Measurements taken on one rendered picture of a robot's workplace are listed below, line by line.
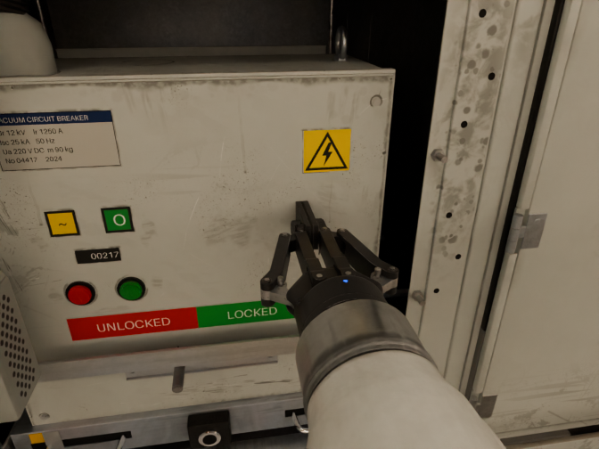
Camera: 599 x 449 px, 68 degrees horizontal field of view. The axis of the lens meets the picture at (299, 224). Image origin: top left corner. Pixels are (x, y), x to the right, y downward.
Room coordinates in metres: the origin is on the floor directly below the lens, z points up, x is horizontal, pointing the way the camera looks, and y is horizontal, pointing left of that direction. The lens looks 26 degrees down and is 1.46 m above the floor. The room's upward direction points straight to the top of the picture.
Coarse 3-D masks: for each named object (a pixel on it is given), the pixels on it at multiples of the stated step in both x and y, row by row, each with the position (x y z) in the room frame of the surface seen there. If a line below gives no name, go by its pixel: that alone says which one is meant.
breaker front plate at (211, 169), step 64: (128, 128) 0.46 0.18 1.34; (192, 128) 0.47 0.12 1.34; (256, 128) 0.49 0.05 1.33; (320, 128) 0.50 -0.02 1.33; (384, 128) 0.51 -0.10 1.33; (0, 192) 0.44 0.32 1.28; (64, 192) 0.45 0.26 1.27; (128, 192) 0.46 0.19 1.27; (192, 192) 0.47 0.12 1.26; (256, 192) 0.49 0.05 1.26; (320, 192) 0.50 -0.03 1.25; (0, 256) 0.44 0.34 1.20; (64, 256) 0.45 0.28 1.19; (128, 256) 0.46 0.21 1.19; (192, 256) 0.47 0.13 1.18; (256, 256) 0.48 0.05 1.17; (320, 256) 0.50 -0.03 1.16; (64, 320) 0.45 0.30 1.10; (64, 384) 0.44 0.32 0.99; (128, 384) 0.45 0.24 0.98; (192, 384) 0.47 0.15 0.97; (256, 384) 0.48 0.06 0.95
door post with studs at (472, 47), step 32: (448, 0) 0.48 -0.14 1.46; (480, 0) 0.48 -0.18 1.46; (512, 0) 0.49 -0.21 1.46; (448, 32) 0.48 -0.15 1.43; (480, 32) 0.48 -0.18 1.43; (448, 64) 0.48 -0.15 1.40; (480, 64) 0.48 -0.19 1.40; (448, 96) 0.48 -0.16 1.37; (480, 96) 0.48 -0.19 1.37; (448, 128) 0.48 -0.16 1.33; (480, 128) 0.49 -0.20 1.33; (448, 160) 0.48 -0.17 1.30; (480, 160) 0.49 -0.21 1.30; (448, 192) 0.48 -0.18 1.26; (448, 224) 0.48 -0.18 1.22; (416, 256) 0.48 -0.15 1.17; (448, 256) 0.48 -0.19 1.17; (416, 288) 0.48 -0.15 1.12; (448, 288) 0.49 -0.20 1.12; (416, 320) 0.48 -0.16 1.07; (448, 320) 0.49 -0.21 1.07
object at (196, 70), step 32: (64, 64) 0.59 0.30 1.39; (96, 64) 0.59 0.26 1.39; (128, 64) 0.59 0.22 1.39; (160, 64) 0.59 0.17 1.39; (192, 64) 0.59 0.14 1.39; (224, 64) 0.59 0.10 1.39; (256, 64) 0.59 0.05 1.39; (288, 64) 0.59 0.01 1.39; (320, 64) 0.59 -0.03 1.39; (352, 64) 0.59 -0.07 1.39
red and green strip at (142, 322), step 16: (224, 304) 0.48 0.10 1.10; (240, 304) 0.48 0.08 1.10; (256, 304) 0.48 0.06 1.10; (80, 320) 0.45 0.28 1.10; (96, 320) 0.45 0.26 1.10; (112, 320) 0.45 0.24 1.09; (128, 320) 0.46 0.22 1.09; (144, 320) 0.46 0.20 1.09; (160, 320) 0.46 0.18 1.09; (176, 320) 0.47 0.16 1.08; (192, 320) 0.47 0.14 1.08; (208, 320) 0.47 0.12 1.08; (224, 320) 0.48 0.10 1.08; (240, 320) 0.48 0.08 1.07; (256, 320) 0.48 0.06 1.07; (272, 320) 0.49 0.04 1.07; (80, 336) 0.45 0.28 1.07; (96, 336) 0.45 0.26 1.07; (112, 336) 0.45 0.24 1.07
